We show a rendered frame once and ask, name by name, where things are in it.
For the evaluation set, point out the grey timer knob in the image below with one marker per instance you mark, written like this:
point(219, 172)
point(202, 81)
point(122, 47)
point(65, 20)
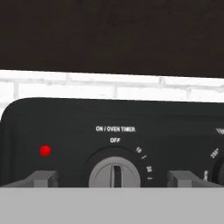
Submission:
point(114, 174)

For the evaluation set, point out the black toaster oven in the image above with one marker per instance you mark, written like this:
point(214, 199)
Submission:
point(73, 122)

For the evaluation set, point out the dark wooden wall cupboard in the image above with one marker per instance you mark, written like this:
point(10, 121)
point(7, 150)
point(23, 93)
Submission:
point(112, 35)

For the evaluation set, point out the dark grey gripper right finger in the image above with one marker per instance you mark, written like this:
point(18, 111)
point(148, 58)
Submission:
point(182, 178)

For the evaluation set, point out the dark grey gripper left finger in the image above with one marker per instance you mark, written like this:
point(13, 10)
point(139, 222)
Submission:
point(43, 178)

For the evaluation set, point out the dark temperature knob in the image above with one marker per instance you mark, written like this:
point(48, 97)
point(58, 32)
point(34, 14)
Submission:
point(220, 175)

